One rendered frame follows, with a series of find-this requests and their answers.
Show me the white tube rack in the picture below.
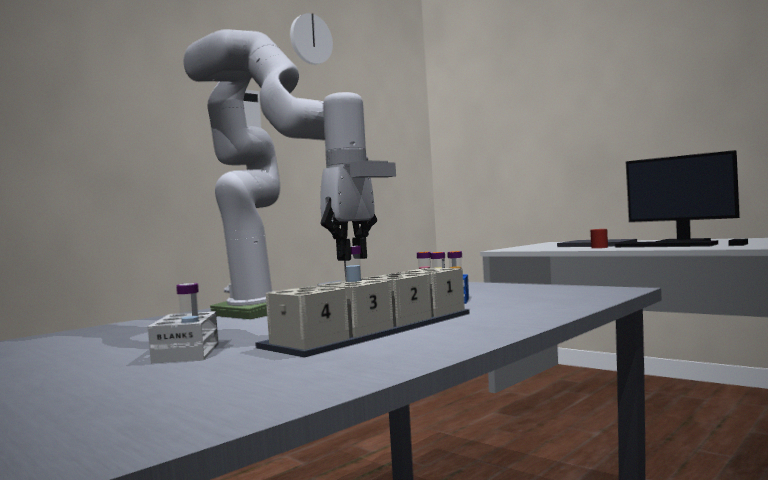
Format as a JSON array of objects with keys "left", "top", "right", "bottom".
[{"left": 148, "top": 311, "right": 219, "bottom": 363}]

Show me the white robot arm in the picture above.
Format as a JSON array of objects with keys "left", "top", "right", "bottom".
[{"left": 184, "top": 30, "right": 396, "bottom": 306}]

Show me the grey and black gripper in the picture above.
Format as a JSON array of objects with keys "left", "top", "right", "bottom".
[{"left": 321, "top": 164, "right": 377, "bottom": 261}]

